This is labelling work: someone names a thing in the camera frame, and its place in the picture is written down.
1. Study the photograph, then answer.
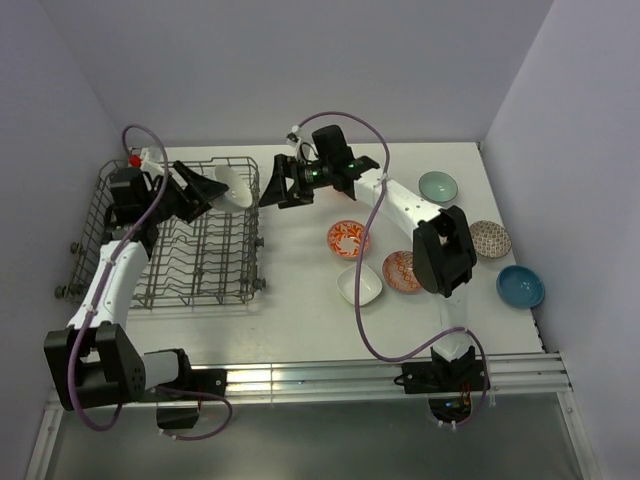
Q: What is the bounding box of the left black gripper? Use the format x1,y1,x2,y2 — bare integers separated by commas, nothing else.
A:
143,161,228,224

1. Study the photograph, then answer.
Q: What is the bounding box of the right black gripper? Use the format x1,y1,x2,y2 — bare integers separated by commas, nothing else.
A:
259,153,334,209

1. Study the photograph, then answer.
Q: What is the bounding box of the plain white round bowl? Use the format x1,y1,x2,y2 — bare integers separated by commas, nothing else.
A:
212,165,253,213

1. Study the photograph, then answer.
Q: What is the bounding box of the brown geometric pattern bowl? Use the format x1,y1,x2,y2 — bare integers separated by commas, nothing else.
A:
469,220,512,259

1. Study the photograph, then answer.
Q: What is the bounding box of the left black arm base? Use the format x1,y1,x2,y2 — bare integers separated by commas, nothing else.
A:
140,368,230,437

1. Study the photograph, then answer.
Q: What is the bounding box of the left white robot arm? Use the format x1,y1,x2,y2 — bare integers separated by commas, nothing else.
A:
44,161,229,411

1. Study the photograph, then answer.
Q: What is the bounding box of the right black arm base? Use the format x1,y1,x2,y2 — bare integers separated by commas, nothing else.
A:
393,346,490,394

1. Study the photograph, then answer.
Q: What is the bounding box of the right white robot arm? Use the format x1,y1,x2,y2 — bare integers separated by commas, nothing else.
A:
259,125,477,390

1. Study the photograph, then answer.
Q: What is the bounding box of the orange floral pattern bowl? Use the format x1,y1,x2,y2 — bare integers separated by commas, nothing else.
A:
326,220,371,260

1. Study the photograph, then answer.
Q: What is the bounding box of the white square bowl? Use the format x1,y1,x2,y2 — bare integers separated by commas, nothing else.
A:
336,264,383,306

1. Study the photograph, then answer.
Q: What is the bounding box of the pale teal bowl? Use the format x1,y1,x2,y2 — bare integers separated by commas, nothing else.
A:
418,171,459,203

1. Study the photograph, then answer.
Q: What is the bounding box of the blue glazed bowl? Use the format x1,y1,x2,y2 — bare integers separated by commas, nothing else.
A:
496,265,546,309

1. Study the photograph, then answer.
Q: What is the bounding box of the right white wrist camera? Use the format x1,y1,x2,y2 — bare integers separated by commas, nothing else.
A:
285,125,304,156

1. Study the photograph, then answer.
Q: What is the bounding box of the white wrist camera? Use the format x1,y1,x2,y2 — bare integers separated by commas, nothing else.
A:
285,125,304,156
128,147,166,180

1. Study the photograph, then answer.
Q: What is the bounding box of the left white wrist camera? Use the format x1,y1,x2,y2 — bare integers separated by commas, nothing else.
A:
128,147,166,180

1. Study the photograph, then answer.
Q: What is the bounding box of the grey wire dish rack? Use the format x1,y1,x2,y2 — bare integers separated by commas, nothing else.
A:
54,160,266,310

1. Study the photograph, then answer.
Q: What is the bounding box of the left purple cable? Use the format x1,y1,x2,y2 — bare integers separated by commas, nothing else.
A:
69,123,234,441

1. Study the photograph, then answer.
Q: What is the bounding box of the purple cable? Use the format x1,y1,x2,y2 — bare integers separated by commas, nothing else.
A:
294,110,496,430
69,123,234,441

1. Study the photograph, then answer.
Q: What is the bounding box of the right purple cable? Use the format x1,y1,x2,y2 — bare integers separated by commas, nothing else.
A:
294,110,496,430

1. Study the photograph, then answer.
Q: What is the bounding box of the aluminium mounting rail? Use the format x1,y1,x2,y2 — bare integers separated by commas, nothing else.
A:
44,352,574,411

